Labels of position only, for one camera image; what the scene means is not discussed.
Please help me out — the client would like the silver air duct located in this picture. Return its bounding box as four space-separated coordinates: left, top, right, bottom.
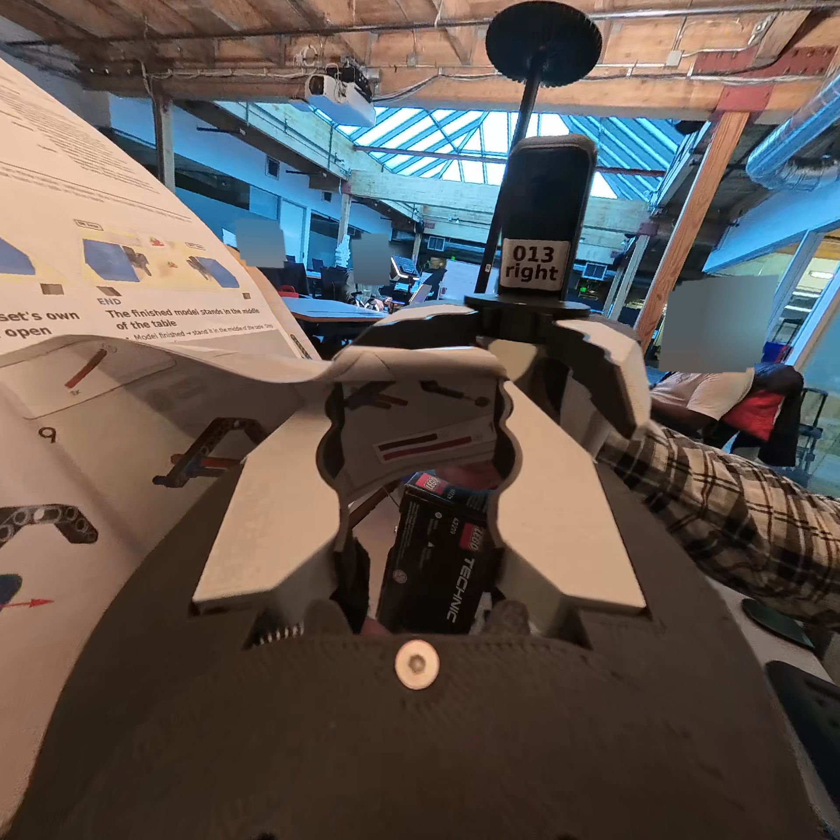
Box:
747 85 840 193

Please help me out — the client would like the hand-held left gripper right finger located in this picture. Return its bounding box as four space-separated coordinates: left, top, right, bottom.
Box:
489 384 649 634

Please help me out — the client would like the red and black backpack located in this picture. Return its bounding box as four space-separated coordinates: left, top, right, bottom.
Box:
718 363 805 468

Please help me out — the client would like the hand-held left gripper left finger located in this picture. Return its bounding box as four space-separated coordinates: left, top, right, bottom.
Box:
192 384 371 634

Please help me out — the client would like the printed toy truck box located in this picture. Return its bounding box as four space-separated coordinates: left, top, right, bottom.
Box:
377 471 508 635

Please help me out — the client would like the instruction booklet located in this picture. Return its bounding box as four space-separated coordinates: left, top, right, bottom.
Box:
0 56 509 782

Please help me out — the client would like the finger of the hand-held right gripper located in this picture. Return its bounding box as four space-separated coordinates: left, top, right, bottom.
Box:
554 317 652 455
330 305 511 383

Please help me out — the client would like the black round disc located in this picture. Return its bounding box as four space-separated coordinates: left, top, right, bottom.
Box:
742 597 816 647

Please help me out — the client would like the white ceiling projector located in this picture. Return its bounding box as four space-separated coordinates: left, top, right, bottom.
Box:
305 62 380 129

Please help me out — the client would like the person's right forearm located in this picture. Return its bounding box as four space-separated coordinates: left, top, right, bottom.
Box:
596 423 840 627

